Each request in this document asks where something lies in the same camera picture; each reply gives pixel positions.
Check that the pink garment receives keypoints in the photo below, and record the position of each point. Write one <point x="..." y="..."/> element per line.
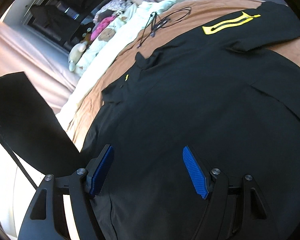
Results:
<point x="101" y="26"/>

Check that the floral patterned clothes pile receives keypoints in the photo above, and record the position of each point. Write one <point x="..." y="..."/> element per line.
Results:
<point x="116" y="6"/>

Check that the brown bed blanket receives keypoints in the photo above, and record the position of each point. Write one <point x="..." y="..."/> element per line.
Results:
<point x="89" y="103"/>

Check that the cream plush toy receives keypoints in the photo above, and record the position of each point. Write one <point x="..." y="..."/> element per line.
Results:
<point x="75" y="54"/>

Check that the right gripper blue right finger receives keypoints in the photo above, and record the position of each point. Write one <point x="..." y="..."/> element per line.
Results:
<point x="199" y="174"/>

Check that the beige curtain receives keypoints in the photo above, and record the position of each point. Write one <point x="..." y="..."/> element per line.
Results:
<point x="45" y="65"/>

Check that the black shirt with yellow patch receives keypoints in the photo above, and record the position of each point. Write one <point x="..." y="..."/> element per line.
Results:
<point x="217" y="89"/>

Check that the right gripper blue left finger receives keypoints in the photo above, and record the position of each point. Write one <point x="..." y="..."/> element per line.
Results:
<point x="97" y="171"/>

